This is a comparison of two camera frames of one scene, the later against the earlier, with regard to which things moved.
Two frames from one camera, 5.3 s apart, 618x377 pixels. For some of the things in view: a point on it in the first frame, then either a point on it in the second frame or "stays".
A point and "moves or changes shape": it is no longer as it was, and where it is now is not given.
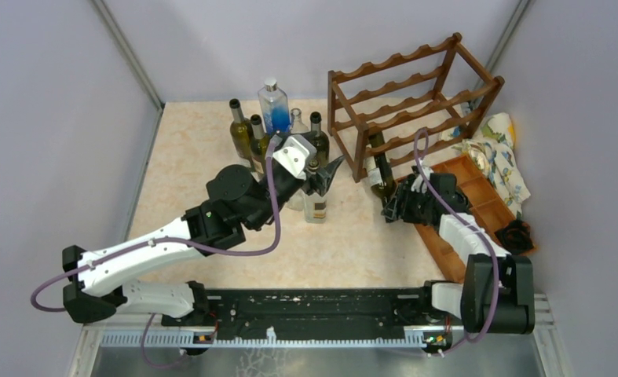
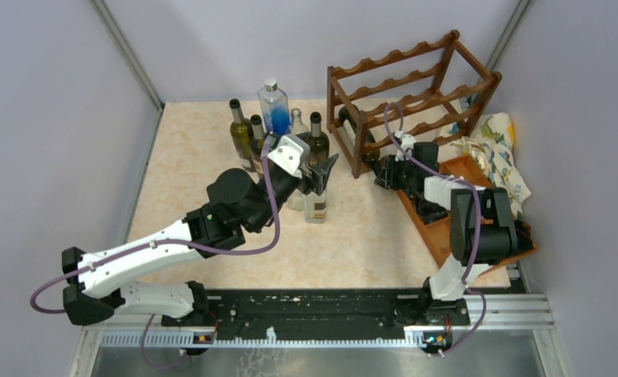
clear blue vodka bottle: [275, 107] stays
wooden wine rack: [382, 112] stays
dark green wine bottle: [378, 169] moves or changes shape
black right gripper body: [415, 204] -> [400, 173]
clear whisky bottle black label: [315, 208] stays
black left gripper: [324, 176] stays
